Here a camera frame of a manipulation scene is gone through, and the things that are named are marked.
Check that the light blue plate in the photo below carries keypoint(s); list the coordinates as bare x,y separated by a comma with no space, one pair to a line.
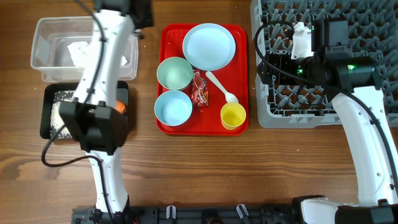
209,46

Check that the white plastic spoon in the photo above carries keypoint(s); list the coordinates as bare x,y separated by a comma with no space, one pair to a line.
229,97

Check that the white napkin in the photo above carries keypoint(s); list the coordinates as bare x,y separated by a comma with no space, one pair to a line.
79,52
123,61

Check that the black tray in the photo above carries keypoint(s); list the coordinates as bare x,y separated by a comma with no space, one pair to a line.
121,95

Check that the green bowl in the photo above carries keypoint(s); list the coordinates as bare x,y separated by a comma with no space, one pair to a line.
175,73

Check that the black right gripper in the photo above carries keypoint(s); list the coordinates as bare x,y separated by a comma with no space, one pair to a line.
282,61

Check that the orange carrot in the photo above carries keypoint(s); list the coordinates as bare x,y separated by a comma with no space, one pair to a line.
121,107

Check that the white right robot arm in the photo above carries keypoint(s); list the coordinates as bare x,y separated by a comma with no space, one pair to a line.
355,88

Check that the yellow plastic cup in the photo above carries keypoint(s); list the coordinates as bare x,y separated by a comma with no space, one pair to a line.
232,115

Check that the grey dishwasher rack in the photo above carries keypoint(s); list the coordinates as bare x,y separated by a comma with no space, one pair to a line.
282,102

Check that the red serving tray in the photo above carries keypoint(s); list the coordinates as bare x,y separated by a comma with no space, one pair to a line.
206,120

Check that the clear plastic bin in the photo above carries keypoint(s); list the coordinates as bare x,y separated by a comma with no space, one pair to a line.
53,35

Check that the white rice pile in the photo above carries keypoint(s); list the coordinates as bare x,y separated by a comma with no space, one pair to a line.
56,122

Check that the red snack wrapper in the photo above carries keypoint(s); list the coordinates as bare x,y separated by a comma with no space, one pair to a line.
199,90

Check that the light blue bowl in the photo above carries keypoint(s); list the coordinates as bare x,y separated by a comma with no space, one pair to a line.
173,108

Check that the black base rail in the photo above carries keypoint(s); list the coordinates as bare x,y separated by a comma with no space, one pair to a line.
278,213

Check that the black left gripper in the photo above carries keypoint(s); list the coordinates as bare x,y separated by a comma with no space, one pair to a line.
148,18

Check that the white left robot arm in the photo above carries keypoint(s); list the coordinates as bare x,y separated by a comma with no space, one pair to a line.
92,118

